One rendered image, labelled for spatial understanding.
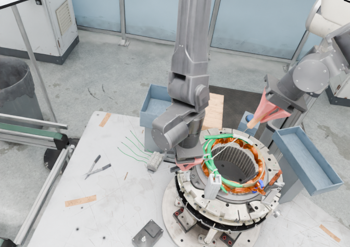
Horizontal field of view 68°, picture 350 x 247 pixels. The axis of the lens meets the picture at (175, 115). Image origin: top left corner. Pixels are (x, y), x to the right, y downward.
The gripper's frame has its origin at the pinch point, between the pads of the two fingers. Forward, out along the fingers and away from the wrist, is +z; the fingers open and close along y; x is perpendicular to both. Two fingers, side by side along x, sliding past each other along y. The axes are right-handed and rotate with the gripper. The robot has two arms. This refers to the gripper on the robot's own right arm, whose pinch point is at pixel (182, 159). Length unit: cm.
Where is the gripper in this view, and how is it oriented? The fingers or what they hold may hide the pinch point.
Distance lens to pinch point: 72.9
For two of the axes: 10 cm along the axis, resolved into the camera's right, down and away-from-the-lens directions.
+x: 9.8, -0.7, 1.9
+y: 1.8, 7.3, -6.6
